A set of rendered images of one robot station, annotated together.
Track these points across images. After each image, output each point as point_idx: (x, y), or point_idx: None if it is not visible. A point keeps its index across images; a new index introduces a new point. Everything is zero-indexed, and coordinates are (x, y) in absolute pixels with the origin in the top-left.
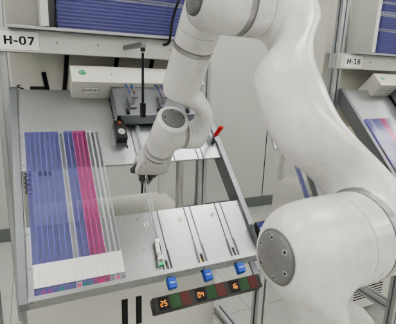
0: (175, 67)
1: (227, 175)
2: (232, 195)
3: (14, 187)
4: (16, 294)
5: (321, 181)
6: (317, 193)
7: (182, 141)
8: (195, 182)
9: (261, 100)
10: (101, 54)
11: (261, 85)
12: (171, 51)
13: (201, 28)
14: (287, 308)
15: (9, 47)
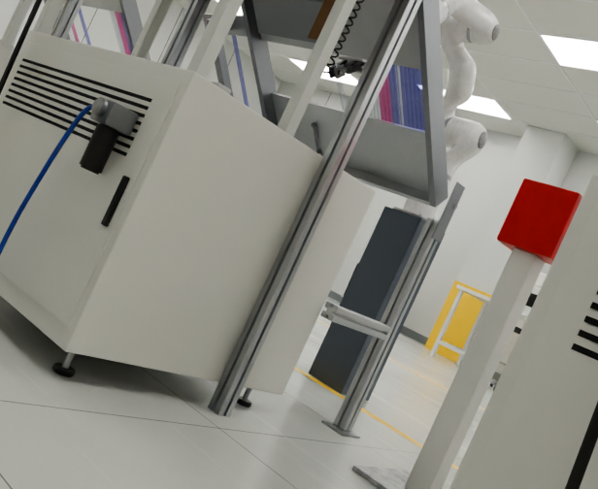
0: (440, 22)
1: (268, 62)
2: (268, 85)
3: (443, 90)
4: (310, 242)
5: (448, 111)
6: (230, 83)
7: None
8: (177, 48)
9: (472, 80)
10: None
11: (474, 74)
12: (443, 11)
13: (484, 41)
14: (458, 158)
15: None
